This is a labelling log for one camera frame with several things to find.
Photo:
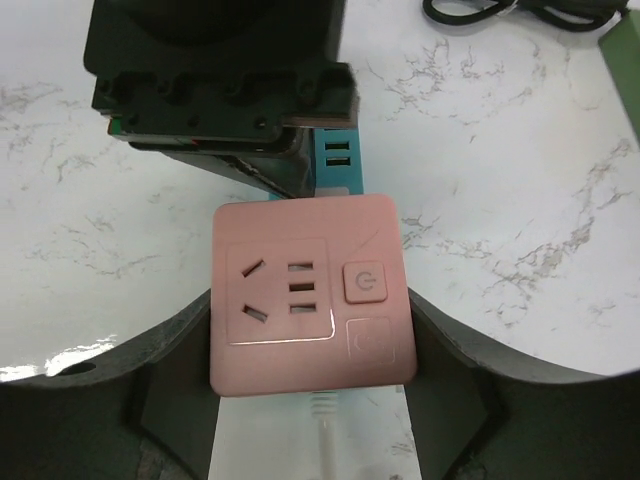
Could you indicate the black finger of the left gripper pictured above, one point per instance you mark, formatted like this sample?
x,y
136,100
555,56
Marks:
x,y
244,162

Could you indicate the teal power strip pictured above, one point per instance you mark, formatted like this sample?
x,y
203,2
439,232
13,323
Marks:
x,y
315,162

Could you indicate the pink cube socket adapter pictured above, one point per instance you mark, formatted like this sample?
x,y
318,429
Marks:
x,y
308,295

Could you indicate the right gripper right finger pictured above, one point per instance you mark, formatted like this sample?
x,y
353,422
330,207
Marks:
x,y
480,409

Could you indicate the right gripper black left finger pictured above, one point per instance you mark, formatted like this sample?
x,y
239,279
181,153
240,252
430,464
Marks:
x,y
142,410

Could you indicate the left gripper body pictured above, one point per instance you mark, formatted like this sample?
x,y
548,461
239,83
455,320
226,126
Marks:
x,y
178,74

